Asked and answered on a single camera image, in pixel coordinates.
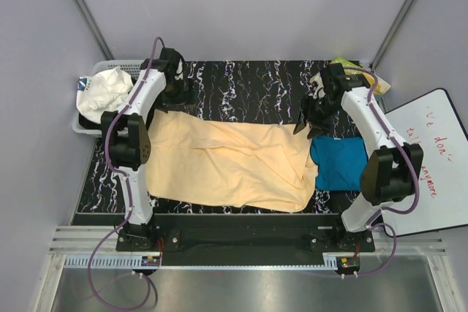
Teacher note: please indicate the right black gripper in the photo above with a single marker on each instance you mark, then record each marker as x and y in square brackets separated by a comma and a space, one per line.
[317, 126]

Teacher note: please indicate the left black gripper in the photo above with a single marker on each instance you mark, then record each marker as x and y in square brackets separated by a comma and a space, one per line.
[183, 98]

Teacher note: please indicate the peach t shirt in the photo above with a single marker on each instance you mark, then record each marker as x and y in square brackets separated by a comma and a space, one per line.
[217, 163]

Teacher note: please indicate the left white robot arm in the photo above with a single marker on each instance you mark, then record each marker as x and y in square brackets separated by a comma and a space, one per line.
[161, 83]

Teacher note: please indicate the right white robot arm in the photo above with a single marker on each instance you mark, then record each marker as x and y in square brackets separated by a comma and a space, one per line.
[390, 179]

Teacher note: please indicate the blue folded t shirt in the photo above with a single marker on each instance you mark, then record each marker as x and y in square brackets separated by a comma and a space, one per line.
[340, 163]

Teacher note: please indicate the white t shirt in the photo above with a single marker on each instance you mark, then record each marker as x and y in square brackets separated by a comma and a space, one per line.
[113, 75]

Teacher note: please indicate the green picture book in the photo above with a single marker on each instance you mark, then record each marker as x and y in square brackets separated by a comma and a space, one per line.
[343, 63]

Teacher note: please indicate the yellow picture book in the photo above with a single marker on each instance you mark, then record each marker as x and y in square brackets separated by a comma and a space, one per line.
[382, 86]

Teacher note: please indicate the black t shirt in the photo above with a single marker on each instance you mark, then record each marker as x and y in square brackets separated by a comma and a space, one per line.
[87, 123]

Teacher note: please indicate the white whiteboard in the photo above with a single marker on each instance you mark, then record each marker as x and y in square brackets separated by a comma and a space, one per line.
[432, 122]

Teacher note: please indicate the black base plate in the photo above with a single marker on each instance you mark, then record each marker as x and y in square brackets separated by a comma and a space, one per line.
[248, 240]

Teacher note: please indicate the aluminium frame rail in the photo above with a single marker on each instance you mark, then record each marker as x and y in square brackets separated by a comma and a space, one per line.
[81, 248]

